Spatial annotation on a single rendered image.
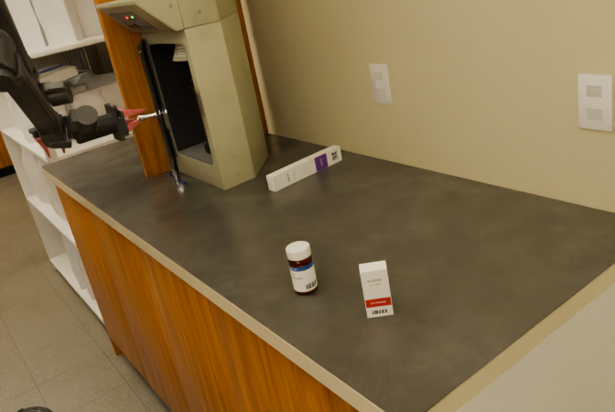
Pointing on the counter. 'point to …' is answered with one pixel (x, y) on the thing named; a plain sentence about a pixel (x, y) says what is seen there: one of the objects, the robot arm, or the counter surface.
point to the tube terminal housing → (210, 59)
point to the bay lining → (177, 96)
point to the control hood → (148, 11)
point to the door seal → (151, 79)
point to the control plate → (133, 21)
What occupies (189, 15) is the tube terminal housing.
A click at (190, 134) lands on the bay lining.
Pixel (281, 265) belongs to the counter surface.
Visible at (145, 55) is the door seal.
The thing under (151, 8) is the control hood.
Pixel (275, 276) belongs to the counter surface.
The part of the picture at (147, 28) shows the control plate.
